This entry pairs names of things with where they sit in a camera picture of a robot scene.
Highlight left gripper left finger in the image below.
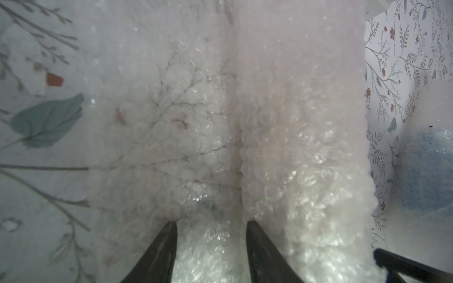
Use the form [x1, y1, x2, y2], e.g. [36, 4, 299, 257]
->
[121, 221, 178, 283]

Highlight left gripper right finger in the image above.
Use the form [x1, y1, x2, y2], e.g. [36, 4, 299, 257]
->
[246, 221, 303, 283]

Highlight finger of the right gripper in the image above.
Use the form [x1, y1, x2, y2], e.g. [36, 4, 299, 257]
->
[373, 248, 453, 283]

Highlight blue ribbed vase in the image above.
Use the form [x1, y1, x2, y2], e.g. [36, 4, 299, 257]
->
[398, 127, 453, 217]

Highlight bubble wrap sheet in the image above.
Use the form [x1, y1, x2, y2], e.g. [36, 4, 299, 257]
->
[386, 80, 453, 272]
[90, 1, 386, 283]

